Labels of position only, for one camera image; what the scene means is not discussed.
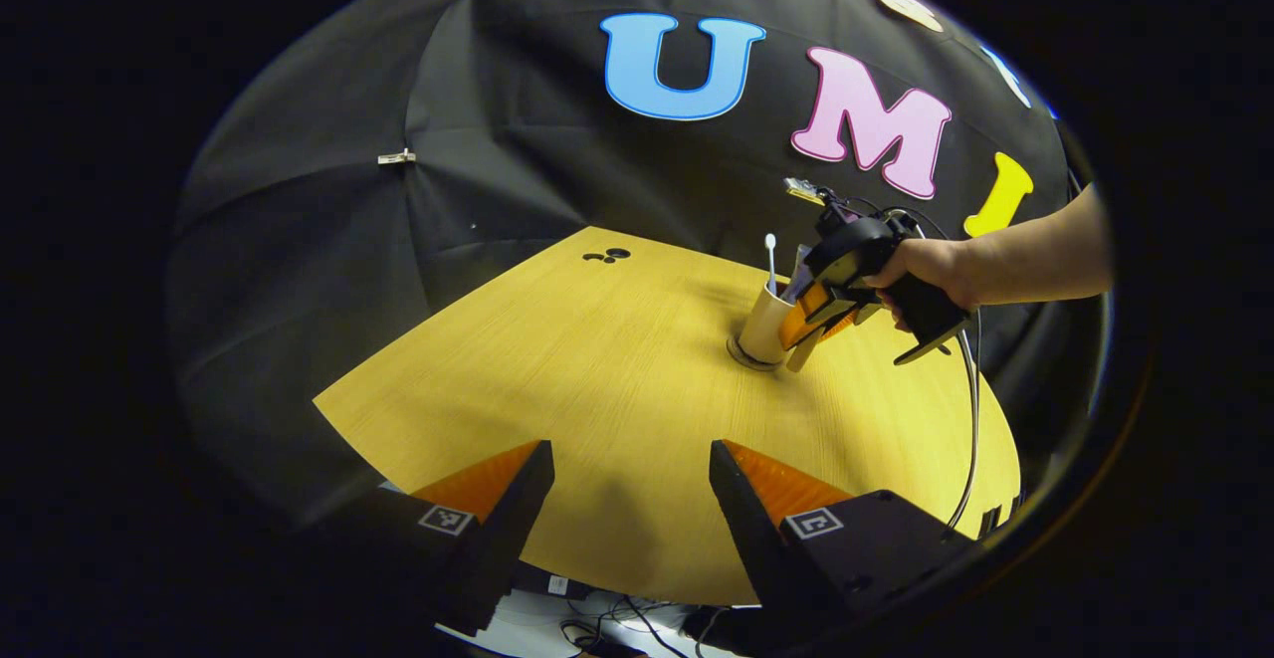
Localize wooden desktop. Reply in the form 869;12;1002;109
314;226;1023;607

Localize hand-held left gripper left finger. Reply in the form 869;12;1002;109
272;440;556;638

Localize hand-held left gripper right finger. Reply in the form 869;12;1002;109
708;440;983;642

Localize black floor cables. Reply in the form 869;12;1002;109
557;593;747;658

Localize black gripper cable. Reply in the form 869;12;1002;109
941;325;984;532

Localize black backdrop cloth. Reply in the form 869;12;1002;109
164;0;1106;540

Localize round brown coaster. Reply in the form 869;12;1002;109
727;334;789;373

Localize beige cup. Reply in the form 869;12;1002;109
735;280;827;373

